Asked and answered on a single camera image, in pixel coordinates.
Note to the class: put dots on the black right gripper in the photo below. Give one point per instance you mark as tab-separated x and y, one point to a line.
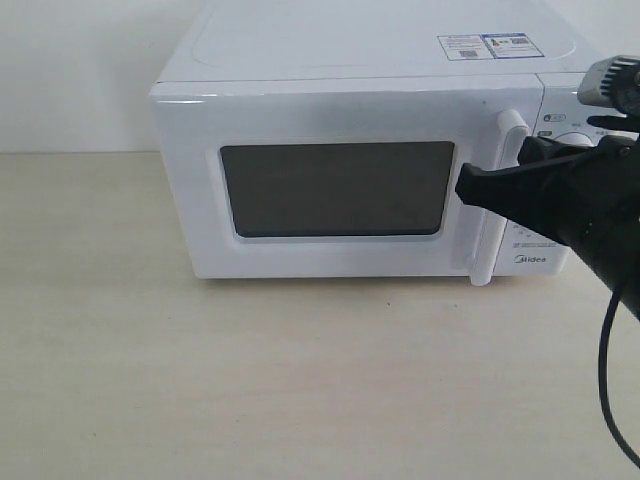
585	196

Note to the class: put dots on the white microwave door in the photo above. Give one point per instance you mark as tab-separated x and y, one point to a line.
339	179

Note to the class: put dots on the white Midea microwave oven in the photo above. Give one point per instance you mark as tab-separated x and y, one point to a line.
256	42

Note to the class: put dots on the upper white power knob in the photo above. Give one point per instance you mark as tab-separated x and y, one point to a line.
574	139

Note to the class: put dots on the blue white label sticker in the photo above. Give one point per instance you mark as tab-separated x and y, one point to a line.
494	46

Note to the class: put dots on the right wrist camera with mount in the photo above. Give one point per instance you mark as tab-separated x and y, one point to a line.
613	84

